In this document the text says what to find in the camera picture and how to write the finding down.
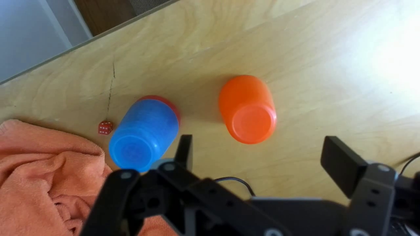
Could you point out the red die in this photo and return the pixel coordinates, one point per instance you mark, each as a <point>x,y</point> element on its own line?
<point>105,127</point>

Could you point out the blue plastic cup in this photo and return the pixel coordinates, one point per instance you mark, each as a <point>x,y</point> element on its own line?
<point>144,134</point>

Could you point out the orange towel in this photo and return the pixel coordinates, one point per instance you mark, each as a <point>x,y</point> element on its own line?
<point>42,177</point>

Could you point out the orange plastic cup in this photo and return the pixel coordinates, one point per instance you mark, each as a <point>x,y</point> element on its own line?
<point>246,105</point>

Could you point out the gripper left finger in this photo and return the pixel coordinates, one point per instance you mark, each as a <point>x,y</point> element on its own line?
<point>197,193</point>

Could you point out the red plastic cup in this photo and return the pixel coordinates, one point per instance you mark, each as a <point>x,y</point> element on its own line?
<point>170,105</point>

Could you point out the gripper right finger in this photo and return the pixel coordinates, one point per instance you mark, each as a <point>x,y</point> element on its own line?
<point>370,193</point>

